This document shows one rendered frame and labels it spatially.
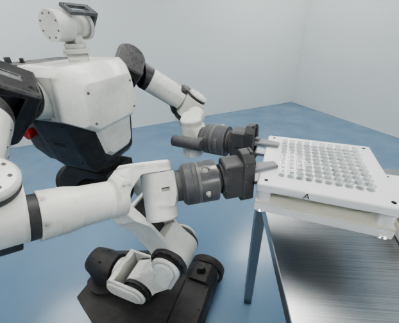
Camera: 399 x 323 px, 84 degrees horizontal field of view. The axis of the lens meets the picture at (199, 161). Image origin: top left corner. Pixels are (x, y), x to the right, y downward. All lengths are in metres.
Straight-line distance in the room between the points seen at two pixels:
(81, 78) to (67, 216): 0.35
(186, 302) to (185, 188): 0.89
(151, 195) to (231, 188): 0.16
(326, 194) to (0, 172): 0.50
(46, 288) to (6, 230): 1.44
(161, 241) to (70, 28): 0.67
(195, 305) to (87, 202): 0.96
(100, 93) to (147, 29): 2.98
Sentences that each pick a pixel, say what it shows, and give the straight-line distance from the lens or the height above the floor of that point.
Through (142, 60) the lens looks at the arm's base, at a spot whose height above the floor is 1.23.
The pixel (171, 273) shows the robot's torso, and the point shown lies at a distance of 0.87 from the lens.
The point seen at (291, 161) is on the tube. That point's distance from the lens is 0.54.
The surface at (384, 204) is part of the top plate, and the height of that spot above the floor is 1.04.
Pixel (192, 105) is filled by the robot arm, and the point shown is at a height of 1.06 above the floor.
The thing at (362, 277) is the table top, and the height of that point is 0.86.
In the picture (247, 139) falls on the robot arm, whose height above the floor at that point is 1.06.
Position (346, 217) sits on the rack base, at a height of 1.00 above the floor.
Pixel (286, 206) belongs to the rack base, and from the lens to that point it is 0.49.
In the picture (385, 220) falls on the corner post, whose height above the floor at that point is 1.01.
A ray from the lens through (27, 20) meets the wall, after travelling 3.59.
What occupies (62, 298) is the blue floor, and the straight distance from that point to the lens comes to 1.70.
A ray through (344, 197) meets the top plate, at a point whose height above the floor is 1.04.
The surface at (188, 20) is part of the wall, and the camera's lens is 3.75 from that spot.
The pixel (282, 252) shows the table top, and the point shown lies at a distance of 0.59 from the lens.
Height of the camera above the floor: 1.31
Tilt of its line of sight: 30 degrees down
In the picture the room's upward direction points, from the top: 2 degrees counter-clockwise
